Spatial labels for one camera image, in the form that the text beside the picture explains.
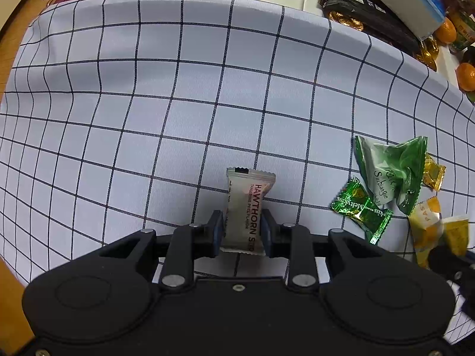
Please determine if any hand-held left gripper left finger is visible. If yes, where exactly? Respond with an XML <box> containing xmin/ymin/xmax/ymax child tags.
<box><xmin>98</xmin><ymin>209</ymin><xmax>225</xmax><ymax>292</ymax></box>

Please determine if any shiny green candy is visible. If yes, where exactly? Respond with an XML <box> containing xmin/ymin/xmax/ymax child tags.
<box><xmin>330</xmin><ymin>176</ymin><xmax>394</xmax><ymax>246</ymax></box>

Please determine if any yellow pastry packet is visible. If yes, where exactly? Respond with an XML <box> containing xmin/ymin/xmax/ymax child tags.
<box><xmin>407</xmin><ymin>196</ymin><xmax>470</xmax><ymax>268</ymax></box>

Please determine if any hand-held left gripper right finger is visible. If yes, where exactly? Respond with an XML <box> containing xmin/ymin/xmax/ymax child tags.
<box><xmin>260</xmin><ymin>209</ymin><xmax>387</xmax><ymax>292</ymax></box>

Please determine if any green label jar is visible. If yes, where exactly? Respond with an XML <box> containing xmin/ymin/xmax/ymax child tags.
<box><xmin>450</xmin><ymin>7</ymin><xmax>475</xmax><ymax>53</ymax></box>

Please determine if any green and white snack packet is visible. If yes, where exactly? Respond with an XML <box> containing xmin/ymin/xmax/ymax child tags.
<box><xmin>354</xmin><ymin>136</ymin><xmax>428</xmax><ymax>216</ymax></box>

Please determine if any black snack packet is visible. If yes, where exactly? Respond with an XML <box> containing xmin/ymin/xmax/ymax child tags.
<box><xmin>321</xmin><ymin>0</ymin><xmax>421</xmax><ymax>55</ymax></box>

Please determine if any blue checked tablecloth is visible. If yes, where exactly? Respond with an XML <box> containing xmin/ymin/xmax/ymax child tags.
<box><xmin>0</xmin><ymin>0</ymin><xmax>475</xmax><ymax>346</ymax></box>

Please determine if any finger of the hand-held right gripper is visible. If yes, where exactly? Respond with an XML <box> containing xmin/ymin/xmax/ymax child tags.
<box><xmin>426</xmin><ymin>244</ymin><xmax>475</xmax><ymax>297</ymax></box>

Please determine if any gold foil coin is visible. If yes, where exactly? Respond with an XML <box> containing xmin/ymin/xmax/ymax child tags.
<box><xmin>328</xmin><ymin>11</ymin><xmax>365</xmax><ymax>32</ymax></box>
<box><xmin>415</xmin><ymin>39</ymin><xmax>439</xmax><ymax>72</ymax></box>

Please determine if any pile of mandarin oranges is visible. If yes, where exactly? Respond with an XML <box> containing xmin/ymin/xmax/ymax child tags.
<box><xmin>427</xmin><ymin>0</ymin><xmax>475</xmax><ymax>93</ymax></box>

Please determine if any gold wrapped candy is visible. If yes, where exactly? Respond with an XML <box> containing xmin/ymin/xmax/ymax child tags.
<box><xmin>422</xmin><ymin>153</ymin><xmax>447</xmax><ymax>192</ymax></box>

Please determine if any blue and white tissue box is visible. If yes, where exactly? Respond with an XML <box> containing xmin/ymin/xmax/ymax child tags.
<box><xmin>361</xmin><ymin>0</ymin><xmax>447</xmax><ymax>42</ymax></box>

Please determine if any grey hawthorn snack packet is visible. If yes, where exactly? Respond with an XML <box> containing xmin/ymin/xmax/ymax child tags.
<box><xmin>219</xmin><ymin>167</ymin><xmax>277</xmax><ymax>256</ymax></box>

